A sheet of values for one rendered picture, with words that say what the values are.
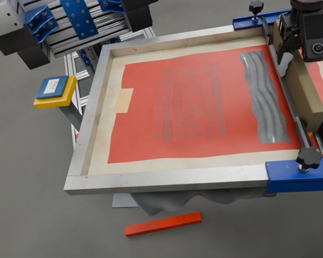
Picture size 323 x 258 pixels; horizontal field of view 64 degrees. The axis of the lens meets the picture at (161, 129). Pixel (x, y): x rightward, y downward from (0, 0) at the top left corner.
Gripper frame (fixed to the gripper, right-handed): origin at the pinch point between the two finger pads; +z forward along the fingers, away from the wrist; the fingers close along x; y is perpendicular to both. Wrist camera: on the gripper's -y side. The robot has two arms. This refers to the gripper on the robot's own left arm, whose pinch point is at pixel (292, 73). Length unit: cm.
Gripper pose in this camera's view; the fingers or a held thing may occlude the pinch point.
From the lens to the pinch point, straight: 78.4
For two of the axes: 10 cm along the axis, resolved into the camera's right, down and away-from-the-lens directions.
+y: 0.3, -8.1, 5.9
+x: -9.8, 0.9, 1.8
